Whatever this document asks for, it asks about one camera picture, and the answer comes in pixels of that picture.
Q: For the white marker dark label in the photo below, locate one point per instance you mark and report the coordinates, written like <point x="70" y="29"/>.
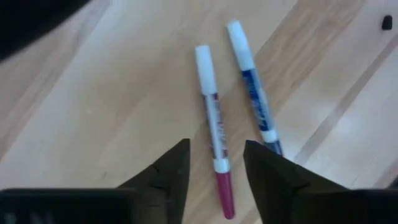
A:
<point x="242" y="46"/>

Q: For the small black cap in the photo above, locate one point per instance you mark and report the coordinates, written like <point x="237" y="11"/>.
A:
<point x="387" y="22"/>

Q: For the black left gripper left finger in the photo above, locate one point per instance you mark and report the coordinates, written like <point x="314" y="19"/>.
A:
<point x="168" y="186"/>

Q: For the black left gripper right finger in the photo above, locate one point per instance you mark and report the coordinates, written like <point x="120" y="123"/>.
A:
<point x="280" y="193"/>

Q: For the red cap white marker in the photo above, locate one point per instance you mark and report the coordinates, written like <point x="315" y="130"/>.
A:
<point x="206" y="71"/>

